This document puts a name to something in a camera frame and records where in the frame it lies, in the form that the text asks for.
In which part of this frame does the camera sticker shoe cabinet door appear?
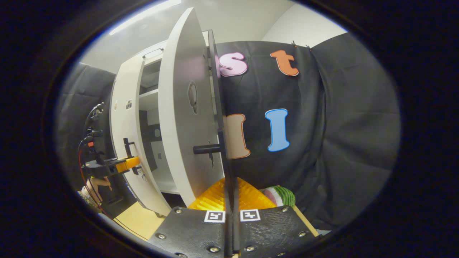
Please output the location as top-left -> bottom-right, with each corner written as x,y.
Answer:
109,59 -> 171,217

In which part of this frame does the beige double-door shoe cabinet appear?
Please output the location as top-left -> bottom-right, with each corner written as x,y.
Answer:
115,29 -> 233,196

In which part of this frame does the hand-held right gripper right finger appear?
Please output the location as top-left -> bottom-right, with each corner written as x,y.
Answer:
233,177 -> 320,258

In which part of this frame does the headphone sticker shoe cabinet door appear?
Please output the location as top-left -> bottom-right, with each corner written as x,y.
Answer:
158,7 -> 230,208

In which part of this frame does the black bar door handle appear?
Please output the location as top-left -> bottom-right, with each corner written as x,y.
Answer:
123,138 -> 142,176
194,131 -> 240,257

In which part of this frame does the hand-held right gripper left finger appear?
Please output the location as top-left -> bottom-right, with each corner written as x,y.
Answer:
147,178 -> 233,258

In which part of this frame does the watermelon slice toy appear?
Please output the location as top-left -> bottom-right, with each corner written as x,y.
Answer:
264,186 -> 296,208

